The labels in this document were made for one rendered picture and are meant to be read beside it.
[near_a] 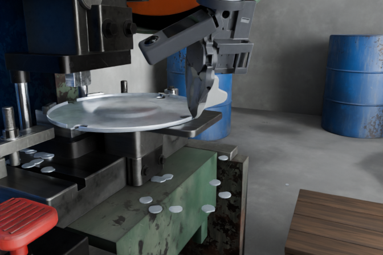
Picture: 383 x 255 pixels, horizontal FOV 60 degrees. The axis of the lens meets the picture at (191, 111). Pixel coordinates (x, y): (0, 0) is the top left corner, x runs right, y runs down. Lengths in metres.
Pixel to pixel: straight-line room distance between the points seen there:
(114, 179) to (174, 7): 0.53
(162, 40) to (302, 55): 3.41
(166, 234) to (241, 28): 0.38
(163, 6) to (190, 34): 0.49
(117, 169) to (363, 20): 3.41
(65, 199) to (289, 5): 3.54
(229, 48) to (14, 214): 0.35
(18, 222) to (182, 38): 0.31
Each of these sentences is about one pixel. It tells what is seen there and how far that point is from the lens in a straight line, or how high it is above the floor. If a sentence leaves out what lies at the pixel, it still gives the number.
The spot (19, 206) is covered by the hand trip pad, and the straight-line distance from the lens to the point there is 0.39.
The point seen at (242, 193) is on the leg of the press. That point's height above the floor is 0.54.
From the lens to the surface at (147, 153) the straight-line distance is 0.64.
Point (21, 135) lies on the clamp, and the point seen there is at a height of 0.76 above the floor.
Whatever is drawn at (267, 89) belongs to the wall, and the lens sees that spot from 3.97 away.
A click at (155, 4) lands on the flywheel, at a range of 0.99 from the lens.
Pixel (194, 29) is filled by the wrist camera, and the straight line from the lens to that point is 0.49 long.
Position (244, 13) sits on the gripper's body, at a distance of 0.52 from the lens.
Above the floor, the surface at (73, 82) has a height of 0.83.
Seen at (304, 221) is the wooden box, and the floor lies 0.35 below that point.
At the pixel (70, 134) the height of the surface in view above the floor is 0.74.
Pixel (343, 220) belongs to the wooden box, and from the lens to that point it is 1.20.
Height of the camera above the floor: 0.94
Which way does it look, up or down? 14 degrees down
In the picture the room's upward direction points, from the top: straight up
